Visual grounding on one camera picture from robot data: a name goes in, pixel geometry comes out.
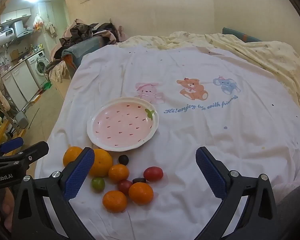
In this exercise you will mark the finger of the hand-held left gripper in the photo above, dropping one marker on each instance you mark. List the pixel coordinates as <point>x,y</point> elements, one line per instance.
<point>37,150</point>
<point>12,143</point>

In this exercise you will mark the small orange mandarin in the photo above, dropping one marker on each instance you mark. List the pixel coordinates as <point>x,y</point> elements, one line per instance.
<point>118,173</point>

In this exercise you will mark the person's grey trouser leg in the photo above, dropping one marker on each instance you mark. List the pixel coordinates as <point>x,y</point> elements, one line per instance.
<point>297,202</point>

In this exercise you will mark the pile of clothes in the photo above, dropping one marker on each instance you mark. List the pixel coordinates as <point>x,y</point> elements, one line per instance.
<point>82,31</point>

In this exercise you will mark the dark purple cherry tomato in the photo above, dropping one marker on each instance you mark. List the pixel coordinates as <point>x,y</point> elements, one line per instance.
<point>123,159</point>
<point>139,180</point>

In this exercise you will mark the floral cloth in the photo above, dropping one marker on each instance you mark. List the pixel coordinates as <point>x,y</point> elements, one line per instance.
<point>56,72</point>

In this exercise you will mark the white water heater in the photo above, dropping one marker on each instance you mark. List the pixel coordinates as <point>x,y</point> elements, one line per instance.
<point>3,37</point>

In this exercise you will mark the white washing machine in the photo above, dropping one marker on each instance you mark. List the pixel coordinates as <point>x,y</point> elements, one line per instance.
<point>38,66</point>

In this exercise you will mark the yellow bear-print blanket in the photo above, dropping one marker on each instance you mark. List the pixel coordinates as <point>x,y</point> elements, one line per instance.
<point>265,52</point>

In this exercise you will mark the green cherry tomato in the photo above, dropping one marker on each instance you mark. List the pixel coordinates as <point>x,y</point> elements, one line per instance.
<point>98,183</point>

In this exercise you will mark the blue-grey cushion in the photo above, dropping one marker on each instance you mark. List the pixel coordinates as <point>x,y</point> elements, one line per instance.
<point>82,48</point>

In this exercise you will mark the person's left hand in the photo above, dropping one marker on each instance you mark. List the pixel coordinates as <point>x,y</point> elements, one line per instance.
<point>5,205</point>

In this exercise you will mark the white floor cabinet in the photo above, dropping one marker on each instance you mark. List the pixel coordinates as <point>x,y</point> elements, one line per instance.
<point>20,82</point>

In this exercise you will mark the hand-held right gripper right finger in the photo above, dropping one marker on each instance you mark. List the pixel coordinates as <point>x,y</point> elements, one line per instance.
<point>211,172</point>

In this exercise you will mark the pink strawberry plate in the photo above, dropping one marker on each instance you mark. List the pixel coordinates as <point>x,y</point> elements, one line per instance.
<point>122,123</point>

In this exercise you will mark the hanging plastic bag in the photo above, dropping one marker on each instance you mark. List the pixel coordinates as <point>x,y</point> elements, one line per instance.
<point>38,22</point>

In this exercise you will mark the white printed blanket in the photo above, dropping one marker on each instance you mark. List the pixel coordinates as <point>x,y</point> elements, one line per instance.
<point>190,135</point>

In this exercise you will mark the white wall cabinets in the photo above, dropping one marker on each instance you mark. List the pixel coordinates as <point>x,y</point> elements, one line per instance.
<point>15,16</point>

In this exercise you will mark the teal headboard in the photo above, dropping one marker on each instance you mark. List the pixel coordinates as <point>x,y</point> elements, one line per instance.
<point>237,33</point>

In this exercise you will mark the green dustpan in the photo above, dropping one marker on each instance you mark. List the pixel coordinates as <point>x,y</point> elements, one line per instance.
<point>48,85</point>

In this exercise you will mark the small red cherry tomato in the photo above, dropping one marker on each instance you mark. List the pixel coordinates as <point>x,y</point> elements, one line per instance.
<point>124,186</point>

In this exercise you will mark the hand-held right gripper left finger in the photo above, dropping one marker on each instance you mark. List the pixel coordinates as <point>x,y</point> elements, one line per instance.
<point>78,173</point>

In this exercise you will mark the grey dustpan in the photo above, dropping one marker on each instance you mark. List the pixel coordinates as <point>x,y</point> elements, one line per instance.
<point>21,118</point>

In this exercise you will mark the large orange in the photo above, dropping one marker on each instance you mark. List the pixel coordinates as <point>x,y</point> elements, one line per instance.
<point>102,163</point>

